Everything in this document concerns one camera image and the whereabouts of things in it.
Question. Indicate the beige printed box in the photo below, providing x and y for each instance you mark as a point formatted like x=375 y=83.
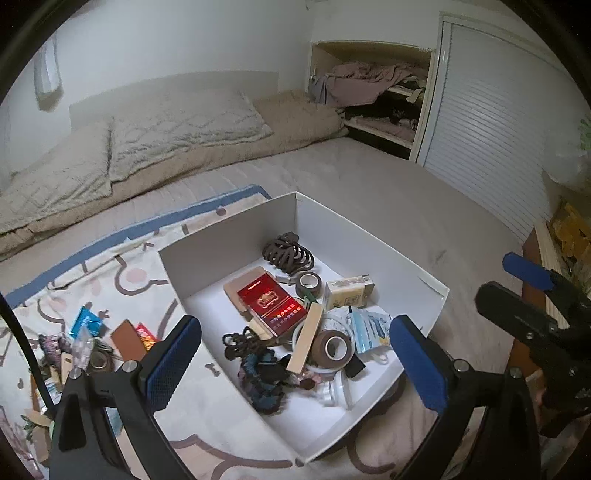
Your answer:
x=346 y=293

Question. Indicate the blue black fabric scrunchie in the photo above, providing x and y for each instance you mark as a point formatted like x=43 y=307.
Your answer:
x=263 y=392

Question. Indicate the pink cloth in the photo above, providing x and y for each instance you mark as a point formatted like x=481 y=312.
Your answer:
x=360 y=81

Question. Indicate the white wrapped wall unit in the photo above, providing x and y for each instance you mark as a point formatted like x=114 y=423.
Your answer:
x=46 y=69

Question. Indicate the red flat box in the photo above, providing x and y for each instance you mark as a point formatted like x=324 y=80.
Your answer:
x=270 y=304

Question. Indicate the printed play mat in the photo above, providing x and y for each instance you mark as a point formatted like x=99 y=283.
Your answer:
x=138 y=277

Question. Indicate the dark tape roll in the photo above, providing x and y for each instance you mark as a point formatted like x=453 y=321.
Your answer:
x=99 y=362

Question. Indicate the yellow printed item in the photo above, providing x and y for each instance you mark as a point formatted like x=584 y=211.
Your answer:
x=572 y=226

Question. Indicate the small black box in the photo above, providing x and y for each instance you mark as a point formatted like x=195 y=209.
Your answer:
x=355 y=368

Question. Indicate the alcove shelf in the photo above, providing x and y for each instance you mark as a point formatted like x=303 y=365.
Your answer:
x=323 y=57

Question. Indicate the olive tape roll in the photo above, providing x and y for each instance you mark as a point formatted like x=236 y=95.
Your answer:
x=299 y=290

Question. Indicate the clear plastic bag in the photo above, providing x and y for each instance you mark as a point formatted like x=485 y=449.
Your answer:
x=81 y=346

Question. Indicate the brown hair claw clip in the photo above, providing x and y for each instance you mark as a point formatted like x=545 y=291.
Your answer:
x=281 y=256

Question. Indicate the blue packet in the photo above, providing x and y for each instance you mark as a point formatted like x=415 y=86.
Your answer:
x=85 y=321

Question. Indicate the wooden furniture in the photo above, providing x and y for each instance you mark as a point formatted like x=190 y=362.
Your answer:
x=545 y=240

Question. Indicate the white plastic bag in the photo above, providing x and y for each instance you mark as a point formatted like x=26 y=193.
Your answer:
x=572 y=161

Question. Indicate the red snack packet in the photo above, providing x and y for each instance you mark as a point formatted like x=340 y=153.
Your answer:
x=145 y=337

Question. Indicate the white storage box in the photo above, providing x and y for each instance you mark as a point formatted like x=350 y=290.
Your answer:
x=231 y=249

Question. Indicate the beige blanket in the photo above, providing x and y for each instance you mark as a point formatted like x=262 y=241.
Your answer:
x=295 y=115

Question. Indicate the face mask packet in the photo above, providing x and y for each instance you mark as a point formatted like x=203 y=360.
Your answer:
x=369 y=330

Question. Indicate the brown flat board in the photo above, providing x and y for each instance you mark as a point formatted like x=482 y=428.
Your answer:
x=240 y=288

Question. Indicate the white louvered closet door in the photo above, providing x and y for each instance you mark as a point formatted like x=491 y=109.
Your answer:
x=498 y=115

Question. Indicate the brown tape roll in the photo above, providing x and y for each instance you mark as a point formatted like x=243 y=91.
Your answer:
x=318 y=357

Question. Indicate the brown leather card holder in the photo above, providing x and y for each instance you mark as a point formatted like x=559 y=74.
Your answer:
x=127 y=340

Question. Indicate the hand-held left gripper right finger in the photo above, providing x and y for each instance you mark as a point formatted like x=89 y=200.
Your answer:
x=415 y=364

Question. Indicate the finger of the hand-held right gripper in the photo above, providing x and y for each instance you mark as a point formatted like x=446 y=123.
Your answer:
x=512 y=309
x=524 y=270

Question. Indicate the white headboard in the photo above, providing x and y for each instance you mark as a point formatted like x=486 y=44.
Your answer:
x=184 y=83

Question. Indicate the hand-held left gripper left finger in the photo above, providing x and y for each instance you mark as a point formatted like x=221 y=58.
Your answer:
x=171 y=364

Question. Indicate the patterned scrunchie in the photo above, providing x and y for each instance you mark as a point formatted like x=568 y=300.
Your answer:
x=51 y=346

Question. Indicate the beige quilted pillow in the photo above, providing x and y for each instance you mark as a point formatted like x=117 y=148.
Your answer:
x=184 y=124
x=55 y=180

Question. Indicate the light wooden block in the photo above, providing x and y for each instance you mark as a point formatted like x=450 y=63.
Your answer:
x=304 y=341

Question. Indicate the dark clothes pile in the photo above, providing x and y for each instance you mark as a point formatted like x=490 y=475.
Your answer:
x=378 y=113

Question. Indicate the clear plastic jar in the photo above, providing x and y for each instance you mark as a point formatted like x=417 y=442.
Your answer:
x=337 y=392

